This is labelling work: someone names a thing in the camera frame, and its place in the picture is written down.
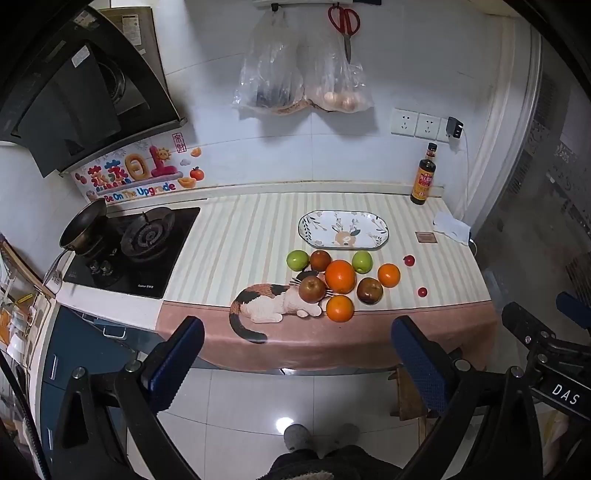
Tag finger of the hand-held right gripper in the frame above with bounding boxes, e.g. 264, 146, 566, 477
556, 291, 591, 330
501, 302, 557, 352

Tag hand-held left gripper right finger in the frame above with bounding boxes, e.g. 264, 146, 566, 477
390, 316, 550, 480

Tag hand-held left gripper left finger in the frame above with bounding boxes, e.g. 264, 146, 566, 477
52, 316, 206, 480

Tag dark red apple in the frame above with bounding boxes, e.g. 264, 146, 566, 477
356, 277, 384, 305

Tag large orange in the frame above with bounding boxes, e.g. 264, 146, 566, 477
324, 259, 357, 294

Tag oval floral ceramic plate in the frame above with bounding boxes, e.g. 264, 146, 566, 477
298, 210, 390, 250

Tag wooden stool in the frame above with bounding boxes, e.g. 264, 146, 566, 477
388, 364, 444, 444

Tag black gas stove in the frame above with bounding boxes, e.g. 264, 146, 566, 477
62, 207, 201, 298

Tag person's grey slipper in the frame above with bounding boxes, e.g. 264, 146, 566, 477
283, 425, 315, 452
330, 422, 361, 450

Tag blue kitchen cabinet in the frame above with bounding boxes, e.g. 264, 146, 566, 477
39, 307, 162, 462

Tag white crumpled cloth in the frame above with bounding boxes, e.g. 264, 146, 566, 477
433, 211, 472, 244

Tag grey patterned door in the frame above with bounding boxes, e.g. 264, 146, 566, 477
475, 28, 591, 315

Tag striped cat print tablecloth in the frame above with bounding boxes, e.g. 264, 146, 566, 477
156, 193, 499, 374

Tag person's dark trousers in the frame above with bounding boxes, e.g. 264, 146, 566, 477
267, 444, 403, 480

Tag black frying pan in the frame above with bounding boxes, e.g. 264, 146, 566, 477
44, 198, 109, 287

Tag cluttered wooden shelf rack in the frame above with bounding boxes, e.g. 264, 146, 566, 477
0, 237, 52, 374

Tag dark soy sauce bottle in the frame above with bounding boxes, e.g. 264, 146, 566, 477
410, 143, 437, 206

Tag black range hood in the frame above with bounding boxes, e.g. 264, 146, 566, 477
0, 0, 188, 178

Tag clear bag of pale produce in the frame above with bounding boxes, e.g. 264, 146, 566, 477
300, 32, 374, 113

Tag clear bag of dark produce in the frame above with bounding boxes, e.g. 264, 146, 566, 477
232, 9, 308, 116

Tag thin charger cable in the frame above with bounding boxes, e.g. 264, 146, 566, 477
455, 136, 468, 220

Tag colourful wall sticker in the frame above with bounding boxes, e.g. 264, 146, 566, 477
74, 134, 204, 204

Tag white wall socket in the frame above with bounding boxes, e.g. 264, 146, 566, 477
392, 108, 419, 137
414, 112, 441, 140

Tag red handled scissors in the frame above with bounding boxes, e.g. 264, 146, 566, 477
328, 4, 361, 63

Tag white wall hook rail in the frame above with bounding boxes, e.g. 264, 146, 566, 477
253, 0, 340, 11

